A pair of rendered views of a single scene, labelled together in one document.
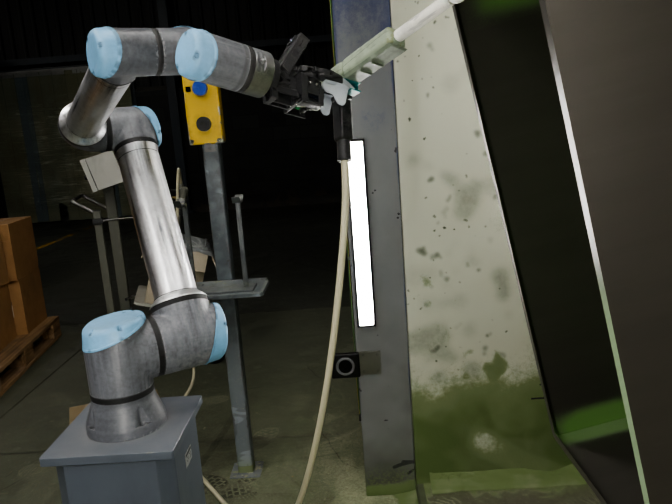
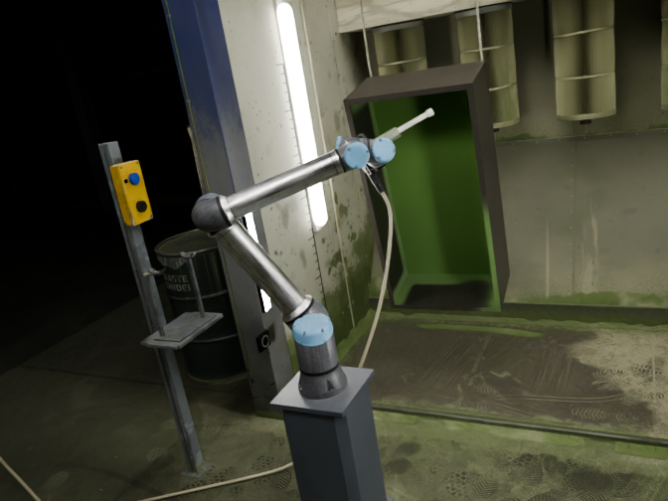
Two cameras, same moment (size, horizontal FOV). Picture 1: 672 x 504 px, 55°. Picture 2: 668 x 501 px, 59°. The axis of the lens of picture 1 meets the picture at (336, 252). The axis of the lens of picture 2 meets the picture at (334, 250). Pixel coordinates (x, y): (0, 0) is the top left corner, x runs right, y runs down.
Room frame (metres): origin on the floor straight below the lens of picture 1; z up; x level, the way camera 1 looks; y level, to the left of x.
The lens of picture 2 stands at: (0.46, 2.30, 1.81)
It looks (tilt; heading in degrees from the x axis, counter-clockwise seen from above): 17 degrees down; 297
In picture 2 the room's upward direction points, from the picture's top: 10 degrees counter-clockwise
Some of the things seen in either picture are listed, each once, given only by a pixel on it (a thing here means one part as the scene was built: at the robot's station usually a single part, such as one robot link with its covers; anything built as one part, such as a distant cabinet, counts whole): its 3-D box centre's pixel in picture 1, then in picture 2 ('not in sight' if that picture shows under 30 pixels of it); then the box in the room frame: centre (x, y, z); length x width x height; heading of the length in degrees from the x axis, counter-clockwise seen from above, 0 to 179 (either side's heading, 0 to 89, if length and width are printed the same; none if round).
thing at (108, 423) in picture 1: (124, 405); (320, 374); (1.50, 0.54, 0.69); 0.19 x 0.19 x 0.10
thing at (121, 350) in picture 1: (120, 351); (314, 341); (1.50, 0.54, 0.83); 0.17 x 0.15 x 0.18; 121
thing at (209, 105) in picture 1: (204, 106); (131, 193); (2.32, 0.42, 1.42); 0.12 x 0.06 x 0.26; 88
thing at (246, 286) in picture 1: (214, 243); (177, 294); (2.22, 0.42, 0.95); 0.26 x 0.15 x 0.32; 88
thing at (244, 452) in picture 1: (225, 270); (156, 320); (2.38, 0.42, 0.82); 0.06 x 0.06 x 1.64; 88
